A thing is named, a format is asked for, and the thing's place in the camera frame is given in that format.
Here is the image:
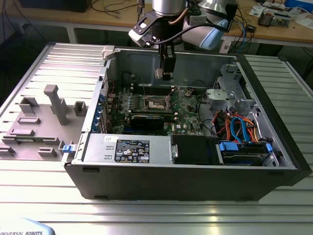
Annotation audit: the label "metal socket cover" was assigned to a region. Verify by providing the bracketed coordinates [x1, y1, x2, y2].
[166, 86, 184, 110]

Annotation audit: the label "CPU socket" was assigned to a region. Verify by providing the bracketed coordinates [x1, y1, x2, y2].
[143, 94, 172, 111]

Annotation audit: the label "black RAM slot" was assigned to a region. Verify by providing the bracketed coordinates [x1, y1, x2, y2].
[127, 109, 178, 118]

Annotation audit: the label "wooden desk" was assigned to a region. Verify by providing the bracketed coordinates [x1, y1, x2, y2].
[0, 0, 313, 47]

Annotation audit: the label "tall black box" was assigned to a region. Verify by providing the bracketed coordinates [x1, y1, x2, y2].
[225, 2, 239, 32]

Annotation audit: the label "silver metal drive cage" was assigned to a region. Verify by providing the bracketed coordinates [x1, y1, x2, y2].
[204, 64, 261, 116]

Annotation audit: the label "green motherboard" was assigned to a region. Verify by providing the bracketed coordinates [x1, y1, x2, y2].
[111, 85, 206, 137]

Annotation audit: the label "black graphics card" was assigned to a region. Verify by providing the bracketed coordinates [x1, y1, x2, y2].
[125, 113, 166, 131]

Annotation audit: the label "white paper sheet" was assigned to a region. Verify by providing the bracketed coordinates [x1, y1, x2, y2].
[249, 6, 264, 17]

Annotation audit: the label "blue card retention tabs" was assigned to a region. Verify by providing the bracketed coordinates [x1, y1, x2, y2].
[91, 94, 105, 134]

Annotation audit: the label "metal heat sink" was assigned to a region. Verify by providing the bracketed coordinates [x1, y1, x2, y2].
[258, 11, 276, 27]

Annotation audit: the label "black monitor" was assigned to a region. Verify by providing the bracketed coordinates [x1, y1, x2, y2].
[19, 0, 89, 13]

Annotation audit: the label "grey electronic device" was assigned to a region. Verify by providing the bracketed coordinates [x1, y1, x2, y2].
[273, 11, 292, 28]

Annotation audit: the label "silver power supply unit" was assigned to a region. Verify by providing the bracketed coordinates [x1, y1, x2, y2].
[82, 133, 172, 165]

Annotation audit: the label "hard disk in blue carrier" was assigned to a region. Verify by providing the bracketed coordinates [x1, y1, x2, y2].
[219, 141, 273, 167]

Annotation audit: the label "black PC case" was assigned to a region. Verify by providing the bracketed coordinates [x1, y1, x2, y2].
[60, 45, 313, 202]

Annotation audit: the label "grey parts rack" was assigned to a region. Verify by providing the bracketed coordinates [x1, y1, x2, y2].
[0, 84, 90, 161]

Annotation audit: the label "green RAM stick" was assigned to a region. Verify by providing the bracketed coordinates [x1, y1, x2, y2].
[14, 138, 44, 143]

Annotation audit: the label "pale blue teach pendant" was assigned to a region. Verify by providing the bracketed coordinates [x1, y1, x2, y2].
[0, 217, 57, 235]

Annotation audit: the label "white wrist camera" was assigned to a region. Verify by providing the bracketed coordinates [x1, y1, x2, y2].
[129, 12, 157, 47]

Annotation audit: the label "blue cable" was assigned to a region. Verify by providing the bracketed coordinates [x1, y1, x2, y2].
[240, 23, 248, 52]

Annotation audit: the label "black wire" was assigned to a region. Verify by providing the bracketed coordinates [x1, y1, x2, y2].
[198, 94, 217, 138]

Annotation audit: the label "red orange wire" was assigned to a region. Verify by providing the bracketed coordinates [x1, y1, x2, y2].
[214, 110, 232, 142]

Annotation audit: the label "blue wire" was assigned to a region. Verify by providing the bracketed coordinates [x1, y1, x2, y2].
[230, 117, 252, 144]

